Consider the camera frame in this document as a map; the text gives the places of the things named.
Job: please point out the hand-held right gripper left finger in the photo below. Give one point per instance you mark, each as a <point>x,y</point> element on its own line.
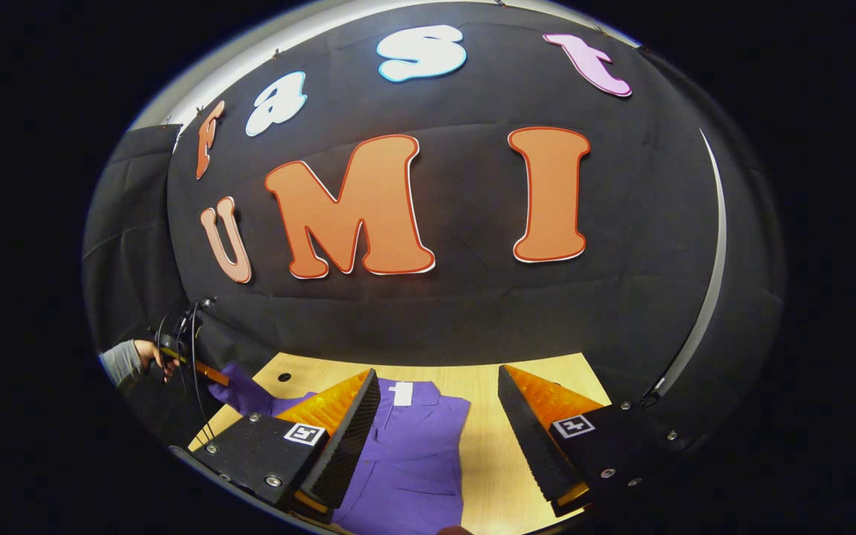
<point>346,446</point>

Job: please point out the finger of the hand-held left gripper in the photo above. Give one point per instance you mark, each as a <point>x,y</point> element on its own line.
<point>212,374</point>

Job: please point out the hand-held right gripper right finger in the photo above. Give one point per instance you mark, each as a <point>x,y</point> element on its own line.
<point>528,446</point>

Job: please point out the purple jacket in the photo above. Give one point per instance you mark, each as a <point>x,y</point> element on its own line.
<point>413,461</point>

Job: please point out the black backdrop cloth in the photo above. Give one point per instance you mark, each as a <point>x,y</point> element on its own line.
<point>458,312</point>

